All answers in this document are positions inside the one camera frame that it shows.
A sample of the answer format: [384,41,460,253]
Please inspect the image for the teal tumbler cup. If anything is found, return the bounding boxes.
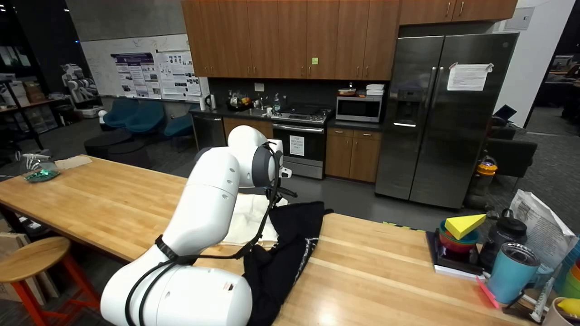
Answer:
[488,242,540,303]

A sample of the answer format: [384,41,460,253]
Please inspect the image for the stacked colourful cups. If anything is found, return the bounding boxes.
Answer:
[437,224,479,262]

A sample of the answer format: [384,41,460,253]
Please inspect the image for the white paper on refrigerator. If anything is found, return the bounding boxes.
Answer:
[446,63,495,92]

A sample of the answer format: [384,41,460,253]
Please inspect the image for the white mug yellow item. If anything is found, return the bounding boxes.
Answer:
[542,296,580,326]

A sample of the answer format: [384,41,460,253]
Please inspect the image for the plastic bag with green item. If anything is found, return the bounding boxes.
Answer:
[24,153,58,182]

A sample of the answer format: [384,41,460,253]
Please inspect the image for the stainless steel oven range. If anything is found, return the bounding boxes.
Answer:
[272,108,328,178]

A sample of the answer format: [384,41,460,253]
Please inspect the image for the wooden upper cabinets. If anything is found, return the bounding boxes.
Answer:
[181,0,518,79]

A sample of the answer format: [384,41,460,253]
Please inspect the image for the silver microwave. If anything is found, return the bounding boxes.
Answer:
[335,95,382,122]

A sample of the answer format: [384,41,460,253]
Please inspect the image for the wooden stool red legs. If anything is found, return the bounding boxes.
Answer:
[0,236,100,326]

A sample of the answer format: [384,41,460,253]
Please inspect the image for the white plastic bag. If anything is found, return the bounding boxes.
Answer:
[509,187,578,267]

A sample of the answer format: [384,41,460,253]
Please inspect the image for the wall poster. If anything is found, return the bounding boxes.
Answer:
[109,46,205,101]

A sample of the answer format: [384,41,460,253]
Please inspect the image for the black water bottle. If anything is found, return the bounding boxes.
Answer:
[479,207,527,271]

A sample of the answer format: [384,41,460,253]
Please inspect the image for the wooden lower cabinet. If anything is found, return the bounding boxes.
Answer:
[324,126,382,182]

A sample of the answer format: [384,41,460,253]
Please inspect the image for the black shirt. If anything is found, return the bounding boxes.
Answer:
[243,200,330,326]

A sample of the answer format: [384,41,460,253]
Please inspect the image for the stainless steel refrigerator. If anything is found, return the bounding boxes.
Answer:
[375,32,518,209]

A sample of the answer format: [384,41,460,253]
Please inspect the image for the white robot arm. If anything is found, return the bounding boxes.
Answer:
[100,124,283,326]

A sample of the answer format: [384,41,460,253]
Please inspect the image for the teal armchair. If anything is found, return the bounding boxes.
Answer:
[103,97,192,137]

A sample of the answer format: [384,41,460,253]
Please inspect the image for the white folded cloth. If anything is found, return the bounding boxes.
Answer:
[223,193,277,244]

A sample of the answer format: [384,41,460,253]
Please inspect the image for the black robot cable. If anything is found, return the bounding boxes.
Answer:
[123,142,301,326]

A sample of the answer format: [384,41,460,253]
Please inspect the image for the yellow foam wedge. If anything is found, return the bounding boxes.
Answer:
[444,213,486,238]

